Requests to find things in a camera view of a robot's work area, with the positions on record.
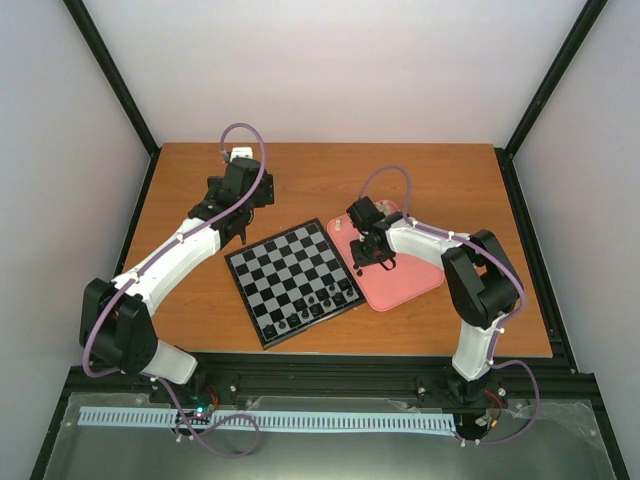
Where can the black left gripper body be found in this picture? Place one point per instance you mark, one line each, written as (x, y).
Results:
(260, 200)

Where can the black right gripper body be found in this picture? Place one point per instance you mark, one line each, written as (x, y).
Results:
(383, 256)

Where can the black rook chess piece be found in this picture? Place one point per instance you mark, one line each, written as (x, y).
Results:
(270, 331)

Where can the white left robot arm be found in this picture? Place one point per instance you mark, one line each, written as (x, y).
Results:
(116, 318)

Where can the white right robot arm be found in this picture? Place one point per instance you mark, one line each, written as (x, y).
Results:
(484, 287)

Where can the pink plastic tray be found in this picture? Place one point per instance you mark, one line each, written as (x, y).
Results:
(386, 289)

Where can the black and grey chessboard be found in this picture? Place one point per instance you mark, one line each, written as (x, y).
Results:
(274, 273)

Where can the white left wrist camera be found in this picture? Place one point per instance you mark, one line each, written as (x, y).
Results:
(241, 152)

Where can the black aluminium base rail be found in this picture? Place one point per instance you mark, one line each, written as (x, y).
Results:
(420, 381)

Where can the light blue slotted cable duct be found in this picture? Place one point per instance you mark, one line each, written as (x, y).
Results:
(272, 421)

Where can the black left frame post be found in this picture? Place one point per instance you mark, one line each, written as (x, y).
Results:
(99, 50)

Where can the black frame post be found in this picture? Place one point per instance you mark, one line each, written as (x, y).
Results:
(99, 50)
(571, 45)

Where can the black right frame post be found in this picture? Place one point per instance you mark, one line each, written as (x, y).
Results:
(571, 45)

